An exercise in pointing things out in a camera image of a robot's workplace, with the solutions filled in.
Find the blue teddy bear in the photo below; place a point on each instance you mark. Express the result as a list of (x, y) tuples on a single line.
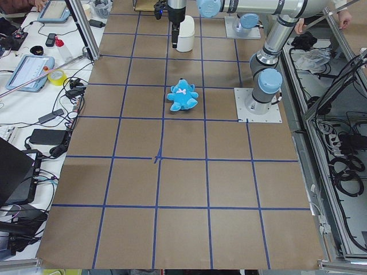
[(183, 96)]

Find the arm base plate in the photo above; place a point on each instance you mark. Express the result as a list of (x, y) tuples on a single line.
[(234, 30), (251, 111)]

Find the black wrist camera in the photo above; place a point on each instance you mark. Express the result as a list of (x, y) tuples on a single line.
[(159, 8)]

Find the white trash can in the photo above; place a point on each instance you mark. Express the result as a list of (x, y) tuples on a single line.
[(186, 35)]

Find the person in beige clothes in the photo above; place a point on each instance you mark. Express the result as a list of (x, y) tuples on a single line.
[(344, 17)]

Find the teach pendant tablet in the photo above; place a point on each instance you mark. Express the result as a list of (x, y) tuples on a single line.
[(54, 12), (29, 67)]

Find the black power adapter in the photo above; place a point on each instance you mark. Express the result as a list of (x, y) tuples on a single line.
[(50, 116)]

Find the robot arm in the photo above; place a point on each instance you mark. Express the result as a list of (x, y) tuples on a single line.
[(243, 21), (262, 64)]

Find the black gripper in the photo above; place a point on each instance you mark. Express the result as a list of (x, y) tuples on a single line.
[(175, 16)]

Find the yellow tape roll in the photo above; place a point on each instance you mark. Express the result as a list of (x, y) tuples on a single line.
[(57, 77)]

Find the aluminium frame post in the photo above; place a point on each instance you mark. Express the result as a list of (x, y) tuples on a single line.
[(77, 12)]

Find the black laptop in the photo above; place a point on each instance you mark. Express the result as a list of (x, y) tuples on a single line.
[(19, 170)]

